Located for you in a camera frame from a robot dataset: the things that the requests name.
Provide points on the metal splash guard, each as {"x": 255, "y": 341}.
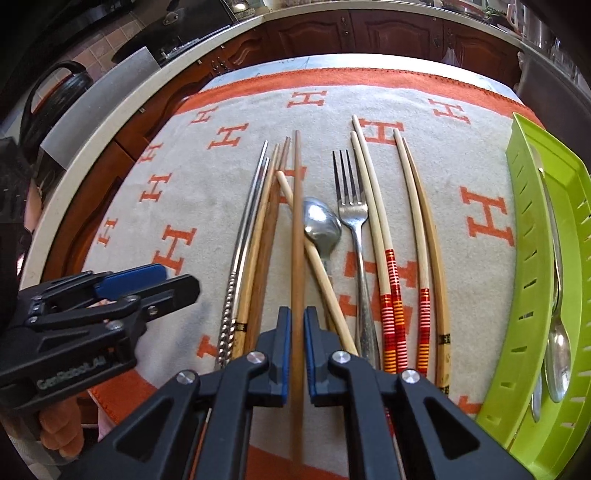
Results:
{"x": 106, "y": 92}

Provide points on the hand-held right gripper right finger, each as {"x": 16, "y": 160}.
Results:
{"x": 314, "y": 360}

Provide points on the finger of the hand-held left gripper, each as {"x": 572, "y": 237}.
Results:
{"x": 131, "y": 279}
{"x": 166, "y": 293}

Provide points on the hanging clear plastic bag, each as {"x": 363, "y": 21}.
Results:
{"x": 450, "y": 56}

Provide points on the metal fork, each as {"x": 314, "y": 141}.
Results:
{"x": 353, "y": 207}

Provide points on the small metal spoon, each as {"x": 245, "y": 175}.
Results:
{"x": 323, "y": 224}

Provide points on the person's left hand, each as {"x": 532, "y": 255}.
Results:
{"x": 62, "y": 429}

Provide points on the orange and beige printed blanket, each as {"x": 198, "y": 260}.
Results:
{"x": 207, "y": 207}

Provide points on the green plastic tray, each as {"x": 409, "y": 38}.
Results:
{"x": 521, "y": 258}

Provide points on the steel cabinet appliance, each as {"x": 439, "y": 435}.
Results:
{"x": 549, "y": 78}

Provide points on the pale red striped chopstick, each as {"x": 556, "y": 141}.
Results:
{"x": 424, "y": 323}
{"x": 400, "y": 341}
{"x": 388, "y": 332}
{"x": 323, "y": 281}

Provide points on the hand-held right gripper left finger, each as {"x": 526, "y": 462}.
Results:
{"x": 281, "y": 360}

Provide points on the metal chopstick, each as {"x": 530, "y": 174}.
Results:
{"x": 225, "y": 332}
{"x": 261, "y": 198}

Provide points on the black and red electric cooker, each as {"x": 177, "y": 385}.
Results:
{"x": 55, "y": 106}

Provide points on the bamboo chopstick black label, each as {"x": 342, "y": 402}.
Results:
{"x": 240, "y": 323}
{"x": 443, "y": 337}

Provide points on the brown wooden chopstick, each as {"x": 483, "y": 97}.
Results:
{"x": 298, "y": 230}

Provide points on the large metal spoon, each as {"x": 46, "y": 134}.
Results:
{"x": 558, "y": 364}

